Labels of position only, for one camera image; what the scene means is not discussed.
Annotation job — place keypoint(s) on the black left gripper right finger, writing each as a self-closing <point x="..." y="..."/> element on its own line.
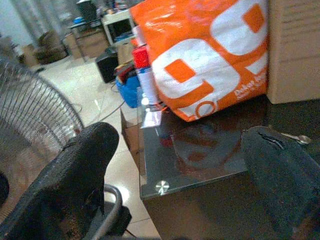
<point x="280" y="180"/>

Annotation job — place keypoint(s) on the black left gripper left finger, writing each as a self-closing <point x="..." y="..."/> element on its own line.
<point x="62" y="180"/>

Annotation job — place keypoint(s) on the dark glass-top table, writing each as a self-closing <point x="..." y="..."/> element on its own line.
<point x="200" y="175"/>

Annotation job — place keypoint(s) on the blue plastic bag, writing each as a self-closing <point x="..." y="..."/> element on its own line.
<point x="130" y="91"/>

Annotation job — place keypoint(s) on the black speaker box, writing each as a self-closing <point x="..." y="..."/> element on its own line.
<point x="107" y="66"/>

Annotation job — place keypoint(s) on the brown cardboard box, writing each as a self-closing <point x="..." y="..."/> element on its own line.
<point x="295" y="50"/>

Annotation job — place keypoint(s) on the orange and white shopping bag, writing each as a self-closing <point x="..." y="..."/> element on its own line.
<point x="207" y="57"/>

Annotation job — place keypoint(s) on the red box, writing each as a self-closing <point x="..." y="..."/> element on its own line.
<point x="141" y="58"/>

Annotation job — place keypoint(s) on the dark desk with clutter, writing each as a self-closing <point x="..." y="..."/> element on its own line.
<point x="85" y="27"/>

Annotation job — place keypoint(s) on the white shelf unit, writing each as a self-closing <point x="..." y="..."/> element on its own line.
<point x="118" y="27"/>

